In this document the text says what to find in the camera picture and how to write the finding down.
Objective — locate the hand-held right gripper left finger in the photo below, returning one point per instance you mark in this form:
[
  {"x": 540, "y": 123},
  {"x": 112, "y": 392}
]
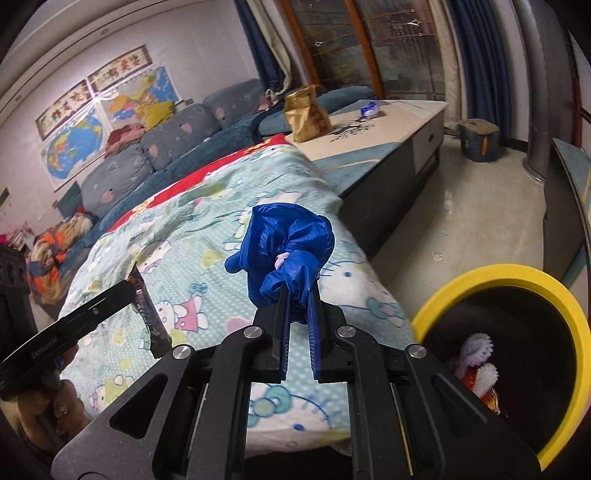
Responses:
[{"x": 281, "y": 341}]

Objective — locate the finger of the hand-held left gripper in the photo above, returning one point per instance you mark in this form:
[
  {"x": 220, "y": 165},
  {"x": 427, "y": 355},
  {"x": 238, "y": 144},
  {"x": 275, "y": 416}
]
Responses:
[{"x": 99, "y": 307}]

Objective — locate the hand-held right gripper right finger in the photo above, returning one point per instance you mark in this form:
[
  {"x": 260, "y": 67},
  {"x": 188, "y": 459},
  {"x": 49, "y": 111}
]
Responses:
[{"x": 315, "y": 341}]

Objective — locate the dark brown snack wrapper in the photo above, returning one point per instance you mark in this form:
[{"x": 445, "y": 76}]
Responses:
[{"x": 150, "y": 314}]

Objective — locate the yellow-rimmed black trash bin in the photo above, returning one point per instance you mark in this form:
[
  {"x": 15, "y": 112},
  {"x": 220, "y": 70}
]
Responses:
[{"x": 485, "y": 277}]

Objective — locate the red plastic bag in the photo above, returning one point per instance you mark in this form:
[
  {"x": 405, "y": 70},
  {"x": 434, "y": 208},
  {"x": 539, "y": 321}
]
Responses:
[{"x": 491, "y": 402}]

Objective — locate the person's left hand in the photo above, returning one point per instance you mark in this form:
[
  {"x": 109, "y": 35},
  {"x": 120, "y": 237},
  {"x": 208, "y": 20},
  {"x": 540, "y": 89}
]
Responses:
[{"x": 71, "y": 410}]

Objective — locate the orange clothes pile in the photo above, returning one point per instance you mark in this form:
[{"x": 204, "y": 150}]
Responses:
[{"x": 51, "y": 258}]

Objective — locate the cartoon cat printed blanket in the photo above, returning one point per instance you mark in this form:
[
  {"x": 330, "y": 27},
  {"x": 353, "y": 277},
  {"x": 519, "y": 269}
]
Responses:
[{"x": 194, "y": 258}]

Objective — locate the teal cushion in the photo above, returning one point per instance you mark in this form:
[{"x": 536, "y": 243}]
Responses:
[{"x": 70, "y": 201}]

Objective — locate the world map poster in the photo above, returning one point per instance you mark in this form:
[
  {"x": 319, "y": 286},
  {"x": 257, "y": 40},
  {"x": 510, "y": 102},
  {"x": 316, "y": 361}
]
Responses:
[{"x": 71, "y": 147}]

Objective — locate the pink red clothes pile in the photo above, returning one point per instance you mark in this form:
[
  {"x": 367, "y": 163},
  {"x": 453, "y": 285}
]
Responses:
[{"x": 124, "y": 138}]

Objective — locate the blue grey heart-print sofa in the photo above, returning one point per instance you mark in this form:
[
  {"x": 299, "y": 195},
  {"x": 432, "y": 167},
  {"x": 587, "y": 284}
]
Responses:
[{"x": 184, "y": 134}]

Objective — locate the yellow pillow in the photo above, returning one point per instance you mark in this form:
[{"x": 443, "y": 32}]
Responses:
[{"x": 159, "y": 115}]

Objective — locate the framed calligraphy picture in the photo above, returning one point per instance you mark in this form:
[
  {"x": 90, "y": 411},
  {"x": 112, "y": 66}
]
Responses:
[
  {"x": 120, "y": 69},
  {"x": 62, "y": 108}
]

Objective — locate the grey coffee table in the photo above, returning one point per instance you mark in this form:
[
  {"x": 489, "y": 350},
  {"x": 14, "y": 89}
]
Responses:
[{"x": 397, "y": 152}]

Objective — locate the country map poster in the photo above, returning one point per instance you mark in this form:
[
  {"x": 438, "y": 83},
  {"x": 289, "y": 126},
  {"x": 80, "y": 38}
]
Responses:
[{"x": 134, "y": 97}]

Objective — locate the brown paper bag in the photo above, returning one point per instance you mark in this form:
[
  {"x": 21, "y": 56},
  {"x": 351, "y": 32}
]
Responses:
[{"x": 307, "y": 115}]

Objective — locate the blue white wrapper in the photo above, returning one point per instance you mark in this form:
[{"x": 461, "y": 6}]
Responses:
[{"x": 369, "y": 108}]

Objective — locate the blue storage stool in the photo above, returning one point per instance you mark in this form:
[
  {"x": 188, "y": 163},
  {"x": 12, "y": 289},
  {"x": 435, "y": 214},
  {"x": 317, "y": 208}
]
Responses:
[{"x": 478, "y": 141}]

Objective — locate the grey television cabinet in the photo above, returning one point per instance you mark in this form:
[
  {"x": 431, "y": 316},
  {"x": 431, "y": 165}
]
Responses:
[{"x": 563, "y": 207}]

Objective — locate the beige curtain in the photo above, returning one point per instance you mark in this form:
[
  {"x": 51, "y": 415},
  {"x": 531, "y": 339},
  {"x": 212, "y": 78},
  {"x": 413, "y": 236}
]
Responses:
[{"x": 281, "y": 50}]

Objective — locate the narrow blue curtain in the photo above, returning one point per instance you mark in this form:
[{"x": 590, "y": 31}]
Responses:
[{"x": 258, "y": 41}]

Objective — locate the wooden sliding glass door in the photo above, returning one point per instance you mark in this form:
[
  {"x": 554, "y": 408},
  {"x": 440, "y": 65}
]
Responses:
[{"x": 383, "y": 46}]

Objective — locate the wide blue curtain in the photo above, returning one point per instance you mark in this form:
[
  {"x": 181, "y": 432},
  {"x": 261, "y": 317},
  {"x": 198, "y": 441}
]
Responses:
[{"x": 480, "y": 69}]

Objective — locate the silver tower air conditioner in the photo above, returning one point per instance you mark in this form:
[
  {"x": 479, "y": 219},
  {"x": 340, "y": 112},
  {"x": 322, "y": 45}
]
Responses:
[{"x": 545, "y": 92}]

